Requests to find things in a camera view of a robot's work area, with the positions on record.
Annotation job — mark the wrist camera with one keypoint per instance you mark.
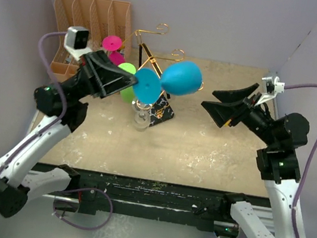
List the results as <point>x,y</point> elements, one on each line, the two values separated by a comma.
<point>272,87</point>
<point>76,41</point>

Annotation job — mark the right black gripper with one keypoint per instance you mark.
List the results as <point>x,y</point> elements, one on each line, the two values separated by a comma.
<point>222,111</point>

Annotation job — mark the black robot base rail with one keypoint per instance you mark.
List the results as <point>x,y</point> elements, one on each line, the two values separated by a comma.
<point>152,200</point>

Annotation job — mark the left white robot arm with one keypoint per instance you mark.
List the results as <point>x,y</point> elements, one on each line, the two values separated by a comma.
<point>64,112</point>

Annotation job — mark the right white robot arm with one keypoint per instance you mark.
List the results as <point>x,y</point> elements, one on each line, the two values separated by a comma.
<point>277,163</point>

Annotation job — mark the gold wine glass rack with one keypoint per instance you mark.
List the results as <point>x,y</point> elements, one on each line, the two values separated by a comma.
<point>161,111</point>

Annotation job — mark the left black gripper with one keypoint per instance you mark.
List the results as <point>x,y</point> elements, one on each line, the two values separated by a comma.
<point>97,65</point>

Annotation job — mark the pink wine glass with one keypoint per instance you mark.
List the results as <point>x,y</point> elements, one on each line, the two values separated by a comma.
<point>113,44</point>

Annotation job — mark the clear wine glass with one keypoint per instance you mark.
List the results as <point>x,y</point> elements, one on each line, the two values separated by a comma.
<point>141,119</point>

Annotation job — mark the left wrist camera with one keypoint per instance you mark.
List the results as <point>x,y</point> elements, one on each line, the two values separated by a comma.
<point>76,41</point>

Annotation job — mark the blue wine glass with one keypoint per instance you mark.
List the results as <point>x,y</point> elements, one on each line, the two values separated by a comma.
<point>178,79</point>

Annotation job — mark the orange desk file organizer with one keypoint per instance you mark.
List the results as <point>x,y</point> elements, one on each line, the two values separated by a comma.
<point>84,25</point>

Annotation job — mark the green wine glass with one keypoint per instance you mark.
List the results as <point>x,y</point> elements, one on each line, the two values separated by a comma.
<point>127,94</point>

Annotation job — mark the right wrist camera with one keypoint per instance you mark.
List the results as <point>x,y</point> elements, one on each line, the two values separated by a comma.
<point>272,87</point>

